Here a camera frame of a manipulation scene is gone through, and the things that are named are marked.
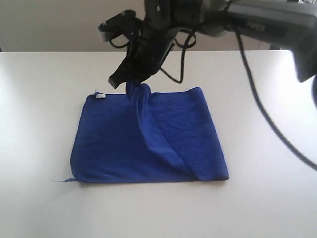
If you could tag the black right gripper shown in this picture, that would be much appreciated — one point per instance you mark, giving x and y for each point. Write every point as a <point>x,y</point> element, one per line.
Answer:
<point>151,50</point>

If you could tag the blue microfiber cloth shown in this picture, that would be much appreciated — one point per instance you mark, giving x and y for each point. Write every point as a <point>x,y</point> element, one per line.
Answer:
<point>144,137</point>

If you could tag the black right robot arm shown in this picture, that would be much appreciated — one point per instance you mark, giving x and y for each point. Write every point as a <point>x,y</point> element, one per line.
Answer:
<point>289,25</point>

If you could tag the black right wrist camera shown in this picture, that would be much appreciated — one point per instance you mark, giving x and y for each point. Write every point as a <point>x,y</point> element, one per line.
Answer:
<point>125,23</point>

